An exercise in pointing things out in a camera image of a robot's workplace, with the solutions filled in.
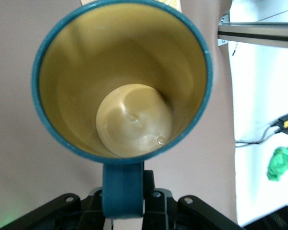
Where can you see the brown table mat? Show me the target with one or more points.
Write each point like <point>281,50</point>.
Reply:
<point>12,95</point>

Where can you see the dark mesh object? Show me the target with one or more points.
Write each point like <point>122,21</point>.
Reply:
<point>278,220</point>

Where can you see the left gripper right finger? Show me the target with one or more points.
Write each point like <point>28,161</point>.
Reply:
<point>158,210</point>

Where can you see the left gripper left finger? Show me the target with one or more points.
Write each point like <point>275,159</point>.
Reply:
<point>62,210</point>

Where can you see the aluminium camera mount beam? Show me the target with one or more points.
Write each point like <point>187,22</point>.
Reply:
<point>254,33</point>

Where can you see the green cloth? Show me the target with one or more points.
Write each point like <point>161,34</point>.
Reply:
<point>280,163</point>

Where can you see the black box yellow labels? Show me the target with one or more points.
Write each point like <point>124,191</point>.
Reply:
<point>286,121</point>

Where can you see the lemon slice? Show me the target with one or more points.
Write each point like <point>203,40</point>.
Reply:
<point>170,2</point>

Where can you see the teal cup yellow inside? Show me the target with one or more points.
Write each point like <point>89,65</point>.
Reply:
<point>124,72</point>

